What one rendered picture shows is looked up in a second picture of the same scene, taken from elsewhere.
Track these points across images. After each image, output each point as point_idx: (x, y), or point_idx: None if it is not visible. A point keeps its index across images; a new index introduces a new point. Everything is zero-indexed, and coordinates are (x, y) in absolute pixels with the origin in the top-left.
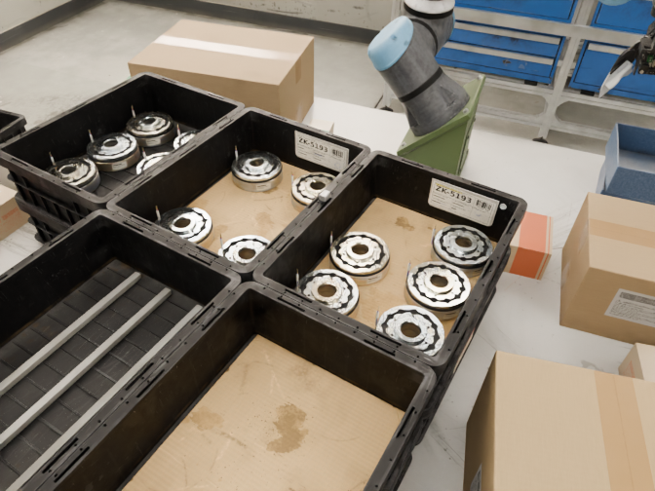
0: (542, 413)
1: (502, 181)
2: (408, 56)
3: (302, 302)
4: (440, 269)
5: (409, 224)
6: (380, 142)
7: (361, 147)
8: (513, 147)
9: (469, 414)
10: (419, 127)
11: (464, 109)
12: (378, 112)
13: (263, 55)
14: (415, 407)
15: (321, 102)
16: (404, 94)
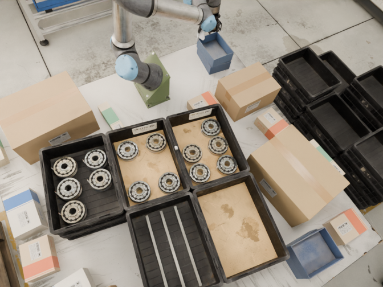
0: (269, 160)
1: (176, 81)
2: (139, 70)
3: (210, 183)
4: (214, 139)
5: (188, 129)
6: (125, 94)
7: (161, 119)
8: (165, 61)
9: None
10: (152, 88)
11: (166, 74)
12: (106, 78)
13: (62, 98)
14: (255, 183)
15: (79, 90)
16: (142, 82)
